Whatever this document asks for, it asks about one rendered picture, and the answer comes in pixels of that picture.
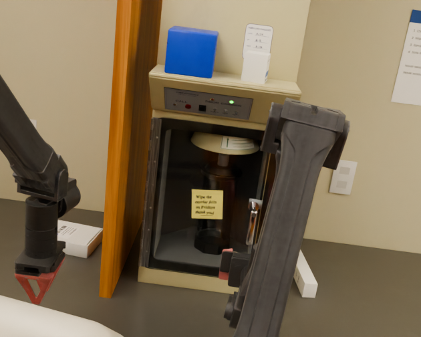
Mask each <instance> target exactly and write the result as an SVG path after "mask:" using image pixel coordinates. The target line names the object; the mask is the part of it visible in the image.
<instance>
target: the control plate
mask: <svg viewBox="0 0 421 337"><path fill-rule="evenodd" d="M210 98H214V99H215V100H214V101H211V100H210ZM230 100H232V101H234V103H232V104H231V103H230V102H229V101H230ZM164 102H165V109H167V110H178V111H183V112H193V113H198V114H208V115H213V116H224V117H229V118H239V119H244V120H248V119H249V116H250V113H251V107H252V104H253V99H252V98H242V97H236V96H227V95H221V94H211V93H206V92H196V91H190V90H181V89H175V88H165V87H164ZM173 103H176V104H177V106H173V105H172V104H173ZM187 104H189V105H191V108H190V109H187V108H185V105H187ZM199 105H204V106H206V112H203V111H198V109H199ZM213 108H216V109H217V110H216V111H214V110H213ZM224 110H228V111H227V113H225V112H224ZM235 111H238V113H237V114H235Z"/></svg>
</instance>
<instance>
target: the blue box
mask: <svg viewBox="0 0 421 337"><path fill-rule="evenodd" d="M218 34H219V33H218V32H217V31H212V30H206V29H197V28H191V27H181V26H173V27H171V28H170V29H169V30H168V38H167V46H166V59H165V67H164V72H165V73H169V74H178V75H184V76H194V77H200V78H209V79H211V78H212V76H213V72H214V66H215V56H216V50H217V40H218Z"/></svg>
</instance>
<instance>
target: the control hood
mask: <svg viewBox="0 0 421 337"><path fill-rule="evenodd" d="M164 67H165V65H159V64H158V65H157V66H155V67H154V68H153V69H152V70H151V71H150V72H149V74H148V77H149V84H150V99H151V107H152V109H154V110H164V111H169V112H180V113H185V114H195V115H200V116H210V117H215V118H225V119H231V120H240V121H246V122H256V123H261V124H266V123H267V120H268V117H269V110H270V109H271V103H273V102H275V103H278V104H284V101H285V99H286V98H292V99H294V100H300V98H301V94H302V92H301V90H300V89H299V87H298V86H297V84H296V83H295V82H288V81H282V80H272V79H267V81H266V82H265V83H264V84H258V83H253V82H246V81H241V75H236V74H226V73H220V72H213V76H212V78H211V79H209V78H200V77H194V76H184V75H178V74H169V73H165V72H164ZM164 87H165V88H175V89H181V90H190V91H196V92H206V93H211V94H221V95H227V96H236V97H242V98H252V99H253V104H252V107H251V113H250V116H249V119H248V120H244V119H239V118H229V117H224V116H213V115H208V114H198V113H193V112H183V111H178V110H167V109H165V102H164Z"/></svg>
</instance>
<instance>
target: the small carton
mask: <svg viewBox="0 0 421 337"><path fill-rule="evenodd" d="M270 58H271V54H270V53H264V52H259V51H251V50H248V51H246V52H245V56H244V62H243V71H242V76H241V81H246V82H253V83H258V84H264V83H265V82H266V81H267V76H268V71H269V63H270Z"/></svg>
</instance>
